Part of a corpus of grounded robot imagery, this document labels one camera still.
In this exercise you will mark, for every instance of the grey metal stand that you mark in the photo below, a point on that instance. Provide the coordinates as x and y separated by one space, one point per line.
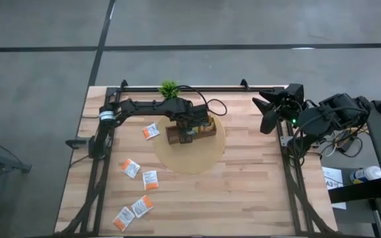
18 167

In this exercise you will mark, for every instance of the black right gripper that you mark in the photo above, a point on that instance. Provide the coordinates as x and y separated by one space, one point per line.
293 97

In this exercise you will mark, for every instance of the yellow green tea packet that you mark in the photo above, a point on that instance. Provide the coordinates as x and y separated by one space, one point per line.
210 125

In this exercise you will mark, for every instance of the black aluminium table frame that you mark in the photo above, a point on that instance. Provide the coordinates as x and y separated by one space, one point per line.
237 89

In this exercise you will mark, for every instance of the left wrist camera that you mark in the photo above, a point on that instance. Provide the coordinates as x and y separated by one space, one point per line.
201 111

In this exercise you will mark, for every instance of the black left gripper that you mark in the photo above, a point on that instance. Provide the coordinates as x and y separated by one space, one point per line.
185 120

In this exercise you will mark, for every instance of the brown wooden tea organizer box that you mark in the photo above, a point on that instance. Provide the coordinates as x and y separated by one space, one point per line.
172 135

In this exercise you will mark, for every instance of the white bottle blue yellow label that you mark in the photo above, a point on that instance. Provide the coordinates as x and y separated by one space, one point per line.
370 172

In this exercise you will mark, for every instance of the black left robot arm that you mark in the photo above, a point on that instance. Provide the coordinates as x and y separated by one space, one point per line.
151 105

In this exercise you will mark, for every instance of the white paper sheet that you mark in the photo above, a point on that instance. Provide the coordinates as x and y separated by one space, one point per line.
334 175

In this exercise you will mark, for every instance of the round woven straw placemat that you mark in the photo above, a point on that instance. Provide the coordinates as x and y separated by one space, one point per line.
190 158

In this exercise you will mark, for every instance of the small green potted plant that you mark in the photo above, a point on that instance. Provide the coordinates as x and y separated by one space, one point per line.
169 89

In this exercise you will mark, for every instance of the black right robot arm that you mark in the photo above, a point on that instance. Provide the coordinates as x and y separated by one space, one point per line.
329 115

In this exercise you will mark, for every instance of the white orange Tazo tea packet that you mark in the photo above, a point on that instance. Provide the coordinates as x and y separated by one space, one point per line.
151 180
131 168
142 206
151 131
123 218

